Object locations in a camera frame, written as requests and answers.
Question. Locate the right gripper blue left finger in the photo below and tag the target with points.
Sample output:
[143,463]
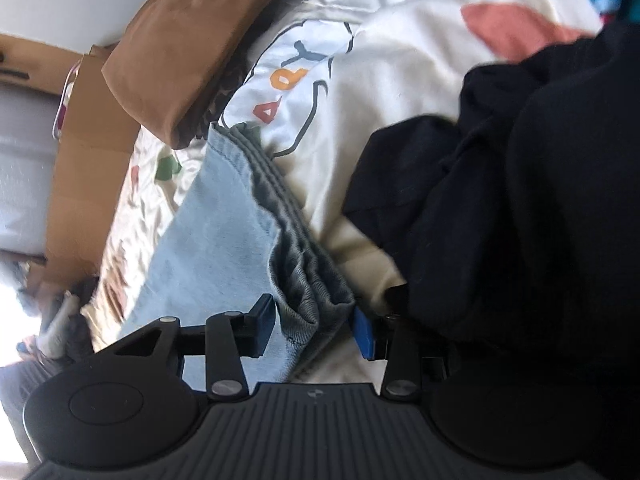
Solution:
[231,336]

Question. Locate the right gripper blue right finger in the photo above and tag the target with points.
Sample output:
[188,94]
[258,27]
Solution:
[384,337]

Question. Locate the light blue denim pants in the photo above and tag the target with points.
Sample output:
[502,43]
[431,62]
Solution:
[239,234]

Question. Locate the black garment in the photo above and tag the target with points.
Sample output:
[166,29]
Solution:
[79,344]

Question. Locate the person black clothing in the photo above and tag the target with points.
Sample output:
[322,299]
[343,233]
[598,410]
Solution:
[516,230]

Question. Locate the grey neck pillow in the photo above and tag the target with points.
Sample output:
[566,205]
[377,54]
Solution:
[52,339]

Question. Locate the brown cardboard sheet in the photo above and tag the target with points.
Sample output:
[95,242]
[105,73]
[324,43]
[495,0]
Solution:
[96,142]

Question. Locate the cream cartoon bear bedsheet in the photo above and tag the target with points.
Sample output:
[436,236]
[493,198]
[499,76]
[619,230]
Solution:
[367,64]

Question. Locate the folded brown garment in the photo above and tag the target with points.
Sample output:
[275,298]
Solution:
[165,68]

